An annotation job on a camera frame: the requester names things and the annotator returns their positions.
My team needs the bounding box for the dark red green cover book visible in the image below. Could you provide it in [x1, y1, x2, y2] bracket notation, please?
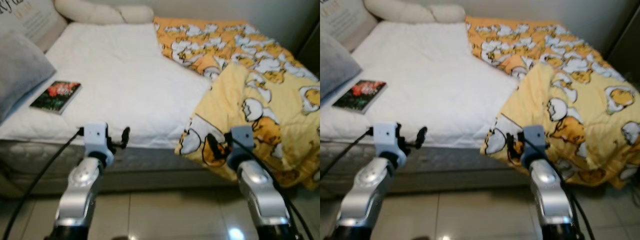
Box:
[332, 79, 388, 115]
[29, 80, 82, 115]

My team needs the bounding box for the yellow orange cartoon egg blanket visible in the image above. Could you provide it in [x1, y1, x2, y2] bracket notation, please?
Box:
[465, 16, 640, 190]
[153, 16, 321, 192]

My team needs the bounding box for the grey pillow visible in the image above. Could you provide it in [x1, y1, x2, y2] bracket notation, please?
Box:
[320, 37, 362, 102]
[0, 31, 57, 124]

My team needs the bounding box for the beige bed base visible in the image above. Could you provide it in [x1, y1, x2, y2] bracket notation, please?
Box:
[320, 167, 531, 193]
[0, 167, 246, 197]

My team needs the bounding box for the white quilted mattress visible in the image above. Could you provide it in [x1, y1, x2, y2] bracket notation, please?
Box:
[0, 22, 242, 175]
[320, 21, 521, 173]

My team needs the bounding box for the beige bolster pillow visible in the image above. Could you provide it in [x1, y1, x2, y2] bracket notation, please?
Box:
[53, 0, 155, 25]
[363, 0, 467, 24]

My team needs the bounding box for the black cabinet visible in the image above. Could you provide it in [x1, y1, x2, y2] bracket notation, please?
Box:
[295, 22, 321, 77]
[604, 12, 640, 87]

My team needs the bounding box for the grey floral patterned headboard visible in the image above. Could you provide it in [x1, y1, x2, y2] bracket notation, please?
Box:
[0, 0, 69, 54]
[320, 0, 379, 52]

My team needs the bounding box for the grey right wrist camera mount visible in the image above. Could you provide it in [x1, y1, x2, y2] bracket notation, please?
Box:
[228, 125, 255, 165]
[521, 125, 546, 163]

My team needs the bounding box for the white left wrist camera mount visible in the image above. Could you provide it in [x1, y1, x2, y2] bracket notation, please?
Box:
[372, 122, 406, 167]
[83, 122, 115, 167]

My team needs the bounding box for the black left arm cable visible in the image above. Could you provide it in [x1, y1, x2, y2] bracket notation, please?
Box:
[320, 128, 376, 182]
[2, 128, 86, 240]

